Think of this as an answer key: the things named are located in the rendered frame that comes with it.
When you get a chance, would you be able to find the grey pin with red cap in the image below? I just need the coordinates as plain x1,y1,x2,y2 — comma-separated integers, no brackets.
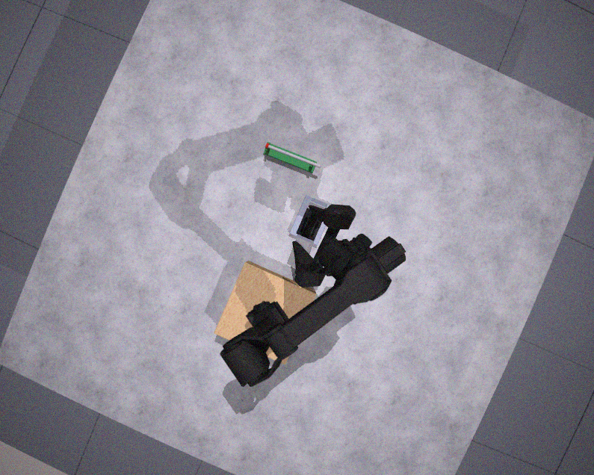
265,143,321,168

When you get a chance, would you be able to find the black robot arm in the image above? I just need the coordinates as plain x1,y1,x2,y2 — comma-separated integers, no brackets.
220,234,406,387

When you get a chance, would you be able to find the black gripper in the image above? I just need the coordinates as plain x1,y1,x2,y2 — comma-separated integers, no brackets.
292,204,356,288

